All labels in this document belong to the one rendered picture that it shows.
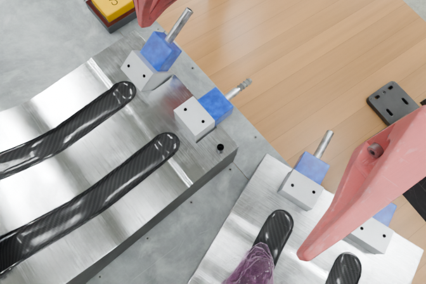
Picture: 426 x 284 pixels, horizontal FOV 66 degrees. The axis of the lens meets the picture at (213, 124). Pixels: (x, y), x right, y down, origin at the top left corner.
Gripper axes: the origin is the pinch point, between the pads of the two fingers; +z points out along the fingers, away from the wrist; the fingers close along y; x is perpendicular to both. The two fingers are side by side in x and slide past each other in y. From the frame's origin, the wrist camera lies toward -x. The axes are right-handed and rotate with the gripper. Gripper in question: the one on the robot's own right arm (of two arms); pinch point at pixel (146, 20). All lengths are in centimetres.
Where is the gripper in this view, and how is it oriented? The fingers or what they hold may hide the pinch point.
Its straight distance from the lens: 42.9
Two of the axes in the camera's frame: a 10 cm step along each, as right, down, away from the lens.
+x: 6.5, -3.4, 6.8
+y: 6.4, 7.2, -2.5
